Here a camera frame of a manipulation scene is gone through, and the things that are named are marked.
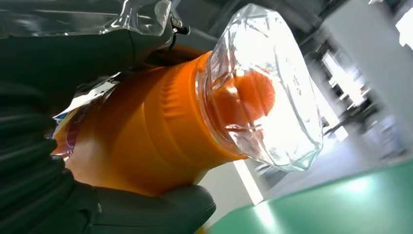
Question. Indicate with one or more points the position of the orange bottle with clear cap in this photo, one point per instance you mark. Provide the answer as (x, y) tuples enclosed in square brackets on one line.
[(155, 129)]

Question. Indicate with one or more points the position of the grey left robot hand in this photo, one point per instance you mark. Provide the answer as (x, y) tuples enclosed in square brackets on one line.
[(80, 42)]

